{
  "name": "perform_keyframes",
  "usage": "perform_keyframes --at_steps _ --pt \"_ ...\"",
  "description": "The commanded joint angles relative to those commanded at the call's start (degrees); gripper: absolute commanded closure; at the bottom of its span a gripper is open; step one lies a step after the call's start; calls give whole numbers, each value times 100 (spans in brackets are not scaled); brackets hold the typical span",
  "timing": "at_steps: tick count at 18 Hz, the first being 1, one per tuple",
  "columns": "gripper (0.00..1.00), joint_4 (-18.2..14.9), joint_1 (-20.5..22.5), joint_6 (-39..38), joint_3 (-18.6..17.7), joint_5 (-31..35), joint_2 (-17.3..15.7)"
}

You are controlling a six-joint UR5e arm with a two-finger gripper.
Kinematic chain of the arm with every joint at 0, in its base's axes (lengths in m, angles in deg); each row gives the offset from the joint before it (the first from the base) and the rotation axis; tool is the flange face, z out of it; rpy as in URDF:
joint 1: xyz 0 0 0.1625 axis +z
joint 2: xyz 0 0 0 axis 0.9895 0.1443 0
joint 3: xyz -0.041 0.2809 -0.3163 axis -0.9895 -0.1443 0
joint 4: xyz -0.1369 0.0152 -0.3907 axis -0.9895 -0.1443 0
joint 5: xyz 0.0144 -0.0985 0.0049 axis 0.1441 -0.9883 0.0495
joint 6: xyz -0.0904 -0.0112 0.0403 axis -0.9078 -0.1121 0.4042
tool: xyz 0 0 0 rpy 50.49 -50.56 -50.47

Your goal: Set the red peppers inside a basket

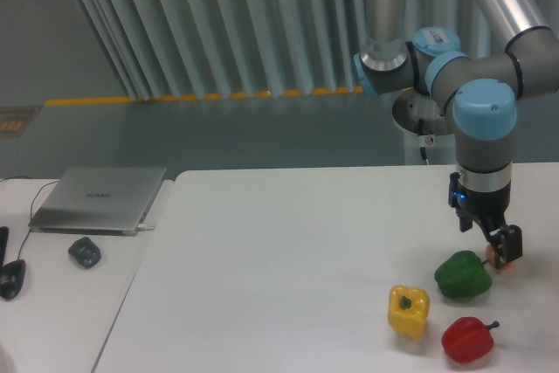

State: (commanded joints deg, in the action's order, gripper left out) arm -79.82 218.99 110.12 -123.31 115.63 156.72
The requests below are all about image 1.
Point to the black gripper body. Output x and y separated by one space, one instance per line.
482 206

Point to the brown egg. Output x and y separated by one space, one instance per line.
500 253

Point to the red bell pepper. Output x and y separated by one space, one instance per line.
468 339

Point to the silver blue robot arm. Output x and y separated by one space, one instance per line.
477 97

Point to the green bell pepper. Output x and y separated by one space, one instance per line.
462 276

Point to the yellow bell pepper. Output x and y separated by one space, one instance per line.
408 310

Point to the white laptop plug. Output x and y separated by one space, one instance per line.
143 227

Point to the silver laptop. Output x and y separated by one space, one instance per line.
99 200

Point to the dark small tray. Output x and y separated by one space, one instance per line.
85 252

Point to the black computer mouse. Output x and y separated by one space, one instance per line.
12 279

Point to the black remote stick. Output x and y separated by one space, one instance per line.
4 235

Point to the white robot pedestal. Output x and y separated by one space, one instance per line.
427 137

